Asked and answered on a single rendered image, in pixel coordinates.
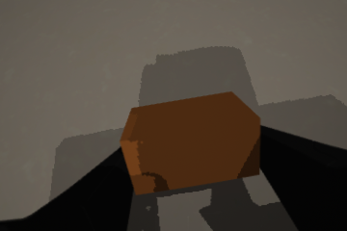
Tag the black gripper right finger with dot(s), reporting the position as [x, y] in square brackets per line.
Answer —
[309, 178]

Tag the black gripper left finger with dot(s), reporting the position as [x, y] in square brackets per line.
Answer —
[99, 201]

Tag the brown block with black square face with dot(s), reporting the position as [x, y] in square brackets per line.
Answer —
[190, 142]

